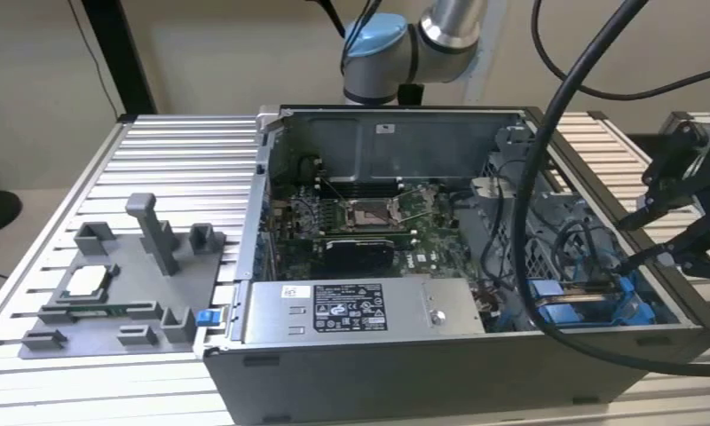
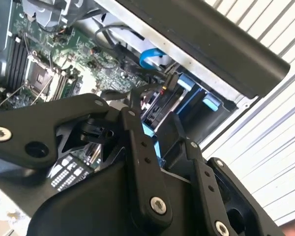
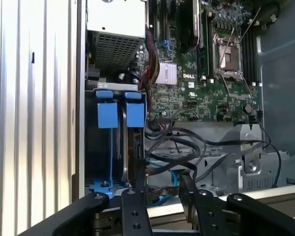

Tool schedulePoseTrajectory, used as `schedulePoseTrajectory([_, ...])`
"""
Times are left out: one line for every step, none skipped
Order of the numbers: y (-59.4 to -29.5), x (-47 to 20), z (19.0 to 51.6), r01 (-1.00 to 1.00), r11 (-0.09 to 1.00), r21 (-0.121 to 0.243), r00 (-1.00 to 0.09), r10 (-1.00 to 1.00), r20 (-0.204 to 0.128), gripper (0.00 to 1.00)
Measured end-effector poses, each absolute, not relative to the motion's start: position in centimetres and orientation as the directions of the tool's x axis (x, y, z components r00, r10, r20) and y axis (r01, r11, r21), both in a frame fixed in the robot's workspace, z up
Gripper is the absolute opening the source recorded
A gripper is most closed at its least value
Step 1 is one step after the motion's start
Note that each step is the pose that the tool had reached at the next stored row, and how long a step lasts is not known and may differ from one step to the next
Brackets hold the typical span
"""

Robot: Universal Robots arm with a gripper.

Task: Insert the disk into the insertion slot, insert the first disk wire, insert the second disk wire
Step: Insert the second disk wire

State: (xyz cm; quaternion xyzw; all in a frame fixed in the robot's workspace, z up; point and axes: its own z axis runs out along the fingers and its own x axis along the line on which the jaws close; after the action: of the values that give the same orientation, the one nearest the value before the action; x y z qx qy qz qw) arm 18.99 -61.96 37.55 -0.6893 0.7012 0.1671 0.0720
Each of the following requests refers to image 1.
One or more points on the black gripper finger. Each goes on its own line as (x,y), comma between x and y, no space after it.
(704,239)
(663,168)

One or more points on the hard disk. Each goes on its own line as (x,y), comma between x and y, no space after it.
(548,293)

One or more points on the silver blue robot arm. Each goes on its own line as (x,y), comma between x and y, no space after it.
(384,66)

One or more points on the black RAM slot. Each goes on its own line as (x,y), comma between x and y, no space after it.
(361,231)

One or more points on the blue plastic bay block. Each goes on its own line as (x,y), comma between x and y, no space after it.
(556,318)

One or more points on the grey perforated drive cage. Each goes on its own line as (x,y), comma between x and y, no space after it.
(480,222)

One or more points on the green motherboard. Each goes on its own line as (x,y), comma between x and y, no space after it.
(432,208)

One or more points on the CPU socket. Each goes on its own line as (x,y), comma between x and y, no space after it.
(369,215)

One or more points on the black open PC case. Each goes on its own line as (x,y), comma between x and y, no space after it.
(391,377)

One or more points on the silver power supply unit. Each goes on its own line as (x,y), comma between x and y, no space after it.
(272,319)

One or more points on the blue case latch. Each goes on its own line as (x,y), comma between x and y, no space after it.
(208,318)

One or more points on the grey parts rack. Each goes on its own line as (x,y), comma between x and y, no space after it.
(129,284)

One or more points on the green RAM stick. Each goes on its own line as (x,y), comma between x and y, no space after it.
(115,309)

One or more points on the silver CPU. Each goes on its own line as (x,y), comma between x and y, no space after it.
(88,281)

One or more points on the black frame post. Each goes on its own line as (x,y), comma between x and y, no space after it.
(119,57)

